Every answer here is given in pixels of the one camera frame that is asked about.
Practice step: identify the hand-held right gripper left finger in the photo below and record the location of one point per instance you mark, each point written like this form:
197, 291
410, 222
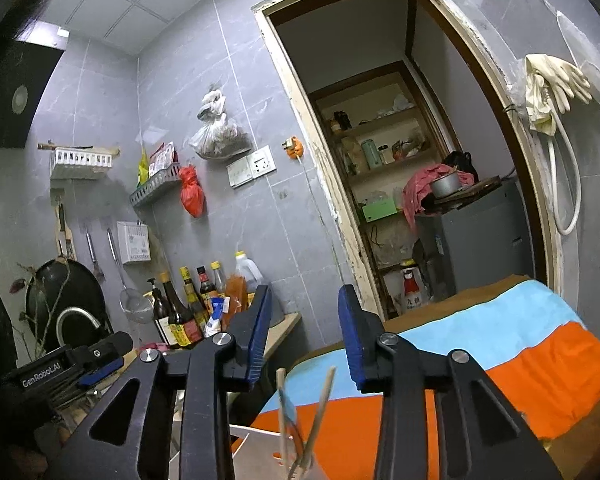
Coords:
260, 340

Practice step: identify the wooden board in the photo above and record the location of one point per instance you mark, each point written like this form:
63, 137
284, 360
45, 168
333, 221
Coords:
480, 187

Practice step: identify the plastic oil jug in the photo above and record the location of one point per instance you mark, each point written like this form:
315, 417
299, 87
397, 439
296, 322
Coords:
247, 272

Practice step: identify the wooden rolling pin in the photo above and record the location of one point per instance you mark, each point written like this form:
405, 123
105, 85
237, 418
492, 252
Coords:
47, 146

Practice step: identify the orange wall hook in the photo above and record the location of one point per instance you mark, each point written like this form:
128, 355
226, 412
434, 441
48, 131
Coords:
294, 149

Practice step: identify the green thermos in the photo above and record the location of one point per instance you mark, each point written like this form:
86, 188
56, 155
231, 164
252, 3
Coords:
372, 155

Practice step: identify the metal mesh strainer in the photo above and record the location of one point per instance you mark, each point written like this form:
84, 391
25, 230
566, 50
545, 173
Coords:
135, 305

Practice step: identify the beige kitchen counter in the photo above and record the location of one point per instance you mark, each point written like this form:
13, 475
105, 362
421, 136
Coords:
282, 335

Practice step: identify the clear bottle yellow cap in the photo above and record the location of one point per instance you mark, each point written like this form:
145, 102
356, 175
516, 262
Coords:
218, 277

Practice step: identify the white wall box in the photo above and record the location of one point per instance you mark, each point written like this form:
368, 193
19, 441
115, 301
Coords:
134, 242

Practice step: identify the white wall socket panel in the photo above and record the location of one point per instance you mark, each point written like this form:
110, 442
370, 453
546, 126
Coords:
250, 166

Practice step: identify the red plastic bag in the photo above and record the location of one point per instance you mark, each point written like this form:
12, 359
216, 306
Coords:
192, 192

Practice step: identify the row of red seasoning packets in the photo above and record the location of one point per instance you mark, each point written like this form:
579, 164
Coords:
162, 160

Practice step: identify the soy sauce bottle yellow label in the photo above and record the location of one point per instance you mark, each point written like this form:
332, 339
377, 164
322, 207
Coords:
182, 325

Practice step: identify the black range hood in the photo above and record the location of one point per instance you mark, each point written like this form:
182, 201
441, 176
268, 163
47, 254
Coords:
15, 90

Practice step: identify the dark pump bottle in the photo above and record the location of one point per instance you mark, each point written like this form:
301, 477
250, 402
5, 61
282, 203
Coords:
160, 315

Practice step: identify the metal slotted spatula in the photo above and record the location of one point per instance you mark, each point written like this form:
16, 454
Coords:
95, 260

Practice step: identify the white wall basket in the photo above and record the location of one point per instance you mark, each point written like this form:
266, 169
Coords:
80, 162

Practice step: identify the grey cabinet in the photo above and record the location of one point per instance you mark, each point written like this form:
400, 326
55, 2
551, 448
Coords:
475, 245

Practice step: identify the blue white bag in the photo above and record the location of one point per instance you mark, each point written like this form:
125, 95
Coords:
215, 317

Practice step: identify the black bag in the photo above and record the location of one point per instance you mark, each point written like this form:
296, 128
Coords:
462, 162

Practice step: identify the wooden shelf unit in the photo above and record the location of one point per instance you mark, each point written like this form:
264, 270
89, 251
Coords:
380, 120

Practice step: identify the worn white door frame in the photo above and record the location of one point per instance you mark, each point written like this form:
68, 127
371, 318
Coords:
300, 135

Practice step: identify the small metal pot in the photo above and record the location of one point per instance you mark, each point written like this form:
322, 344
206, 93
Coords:
446, 186

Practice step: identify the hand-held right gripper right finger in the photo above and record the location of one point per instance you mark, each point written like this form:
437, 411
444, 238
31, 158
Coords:
352, 340

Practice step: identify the wooden spatula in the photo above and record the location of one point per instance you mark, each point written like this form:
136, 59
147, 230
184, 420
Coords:
65, 235

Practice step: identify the wooden chopstick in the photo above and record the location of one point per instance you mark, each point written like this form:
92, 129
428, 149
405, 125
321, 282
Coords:
320, 410

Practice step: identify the small jar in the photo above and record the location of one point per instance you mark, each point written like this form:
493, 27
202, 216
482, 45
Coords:
386, 155

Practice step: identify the black wok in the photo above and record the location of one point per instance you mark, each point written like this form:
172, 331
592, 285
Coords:
55, 290

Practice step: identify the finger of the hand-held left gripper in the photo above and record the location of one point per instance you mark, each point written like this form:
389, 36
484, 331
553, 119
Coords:
102, 372
107, 346

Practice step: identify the orange spice packet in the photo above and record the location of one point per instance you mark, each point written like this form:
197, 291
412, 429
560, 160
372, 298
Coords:
237, 295

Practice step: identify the grey wall shelf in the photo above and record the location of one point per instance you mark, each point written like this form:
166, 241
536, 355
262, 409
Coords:
155, 187

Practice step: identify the striped colourful cloth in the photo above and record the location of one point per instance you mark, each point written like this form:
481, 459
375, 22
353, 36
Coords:
505, 350

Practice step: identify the curved metal faucet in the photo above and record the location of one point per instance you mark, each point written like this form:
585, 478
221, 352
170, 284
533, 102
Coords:
77, 317

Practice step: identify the bare plant branch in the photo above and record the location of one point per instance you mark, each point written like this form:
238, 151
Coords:
35, 310

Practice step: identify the cream rubber gloves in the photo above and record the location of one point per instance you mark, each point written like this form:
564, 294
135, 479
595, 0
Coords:
550, 85

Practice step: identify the clear bag of dried goods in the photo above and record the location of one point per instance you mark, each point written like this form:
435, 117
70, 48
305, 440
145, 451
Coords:
220, 137

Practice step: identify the yellow cap sauce bottle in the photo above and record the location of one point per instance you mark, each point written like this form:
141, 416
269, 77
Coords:
194, 300

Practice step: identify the pink cloth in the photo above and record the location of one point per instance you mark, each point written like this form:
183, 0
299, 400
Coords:
415, 190

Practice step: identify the white bottle red label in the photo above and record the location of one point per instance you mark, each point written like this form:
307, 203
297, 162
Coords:
414, 287

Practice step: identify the green box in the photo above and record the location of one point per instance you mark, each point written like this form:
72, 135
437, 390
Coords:
379, 210

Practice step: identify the red cap dark bottle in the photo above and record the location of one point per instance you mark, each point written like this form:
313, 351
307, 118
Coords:
207, 287

